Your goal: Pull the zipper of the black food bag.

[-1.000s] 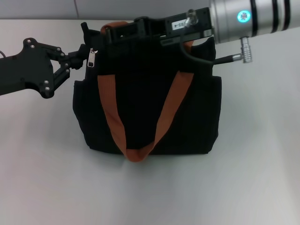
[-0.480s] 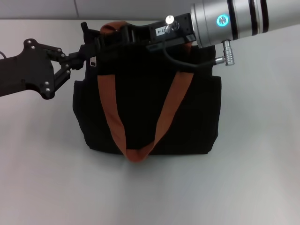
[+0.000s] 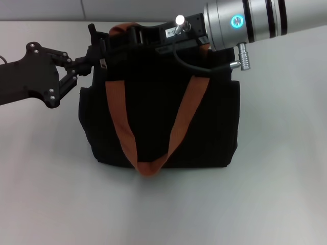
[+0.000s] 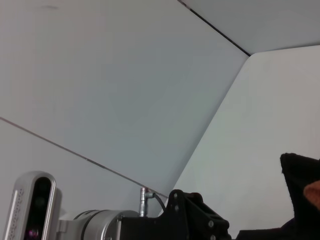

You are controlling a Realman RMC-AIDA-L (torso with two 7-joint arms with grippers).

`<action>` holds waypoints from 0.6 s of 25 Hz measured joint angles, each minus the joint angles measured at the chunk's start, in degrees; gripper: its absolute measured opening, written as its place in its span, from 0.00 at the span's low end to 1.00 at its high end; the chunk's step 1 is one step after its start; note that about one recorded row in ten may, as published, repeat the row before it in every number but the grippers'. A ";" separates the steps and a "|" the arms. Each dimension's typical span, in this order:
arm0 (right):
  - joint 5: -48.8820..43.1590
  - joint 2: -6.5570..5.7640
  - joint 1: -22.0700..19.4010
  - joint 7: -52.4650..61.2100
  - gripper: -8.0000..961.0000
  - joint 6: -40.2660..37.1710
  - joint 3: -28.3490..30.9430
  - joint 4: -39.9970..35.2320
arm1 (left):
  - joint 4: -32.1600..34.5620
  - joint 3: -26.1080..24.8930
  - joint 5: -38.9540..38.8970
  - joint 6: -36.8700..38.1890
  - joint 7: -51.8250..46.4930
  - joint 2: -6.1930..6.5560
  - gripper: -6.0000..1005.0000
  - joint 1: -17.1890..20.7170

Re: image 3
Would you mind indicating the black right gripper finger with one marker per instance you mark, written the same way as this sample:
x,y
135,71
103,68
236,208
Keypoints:
x,y
102,48

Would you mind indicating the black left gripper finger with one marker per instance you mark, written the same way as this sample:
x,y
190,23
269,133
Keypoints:
x,y
69,79
81,62

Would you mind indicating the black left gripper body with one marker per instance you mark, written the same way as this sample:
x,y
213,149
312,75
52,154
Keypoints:
x,y
25,79

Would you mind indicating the silver metal zipper pull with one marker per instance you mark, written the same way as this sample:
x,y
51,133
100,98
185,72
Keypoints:
x,y
103,63

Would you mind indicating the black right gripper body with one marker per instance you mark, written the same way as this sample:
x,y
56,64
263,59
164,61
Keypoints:
x,y
150,34

